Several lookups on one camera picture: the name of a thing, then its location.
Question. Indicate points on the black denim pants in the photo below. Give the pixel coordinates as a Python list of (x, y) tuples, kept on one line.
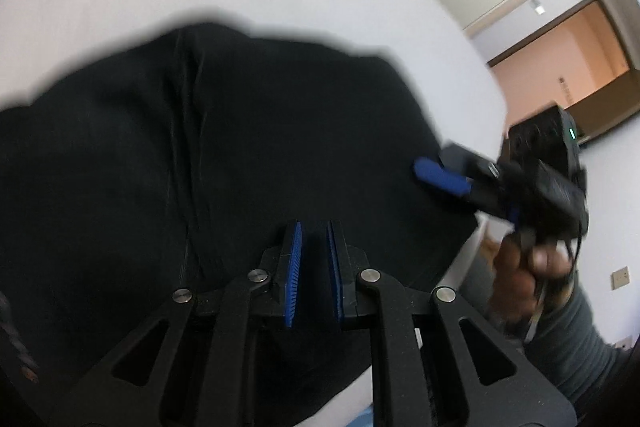
[(197, 147)]

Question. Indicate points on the wooden door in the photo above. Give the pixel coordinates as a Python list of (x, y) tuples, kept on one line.
[(577, 62)]

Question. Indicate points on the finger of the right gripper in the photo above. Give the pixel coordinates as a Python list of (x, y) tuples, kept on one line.
[(430, 172)]

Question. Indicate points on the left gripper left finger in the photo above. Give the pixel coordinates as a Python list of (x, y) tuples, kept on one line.
[(287, 274)]

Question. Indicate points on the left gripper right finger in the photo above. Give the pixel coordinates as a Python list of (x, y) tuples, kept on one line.
[(342, 280)]

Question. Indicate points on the right hand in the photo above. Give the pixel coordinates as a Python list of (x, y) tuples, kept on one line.
[(526, 280)]

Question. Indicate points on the right forearm grey sleeve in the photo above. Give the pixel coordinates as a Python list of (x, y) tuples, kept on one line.
[(570, 352)]

